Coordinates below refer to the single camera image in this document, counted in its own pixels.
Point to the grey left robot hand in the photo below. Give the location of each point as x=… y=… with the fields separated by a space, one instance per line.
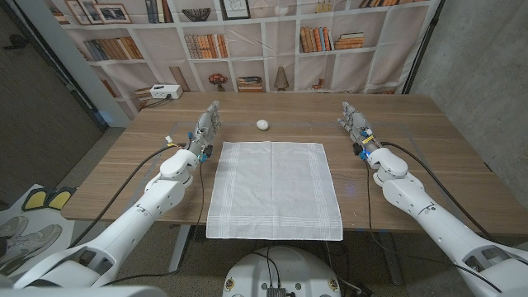
x=205 y=132

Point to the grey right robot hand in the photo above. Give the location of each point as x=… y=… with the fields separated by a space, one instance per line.
x=358 y=128

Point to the white toy egg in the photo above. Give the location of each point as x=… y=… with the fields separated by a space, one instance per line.
x=262 y=125

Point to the white cloth napkin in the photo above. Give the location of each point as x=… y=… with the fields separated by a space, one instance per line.
x=274 y=189

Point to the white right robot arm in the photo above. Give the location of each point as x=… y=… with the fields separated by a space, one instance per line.
x=437 y=231

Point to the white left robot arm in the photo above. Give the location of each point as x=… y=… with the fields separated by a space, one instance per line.
x=136 y=214

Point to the white power strip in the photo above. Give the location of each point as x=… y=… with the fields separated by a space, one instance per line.
x=166 y=91

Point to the black backdrop stand pole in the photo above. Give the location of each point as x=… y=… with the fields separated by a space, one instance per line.
x=416 y=64

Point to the printed bookshelf backdrop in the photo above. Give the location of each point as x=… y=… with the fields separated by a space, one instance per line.
x=268 y=62

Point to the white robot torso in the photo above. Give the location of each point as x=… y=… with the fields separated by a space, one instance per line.
x=284 y=268

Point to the sneaker print floor poster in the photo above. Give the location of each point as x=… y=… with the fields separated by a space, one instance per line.
x=24 y=243

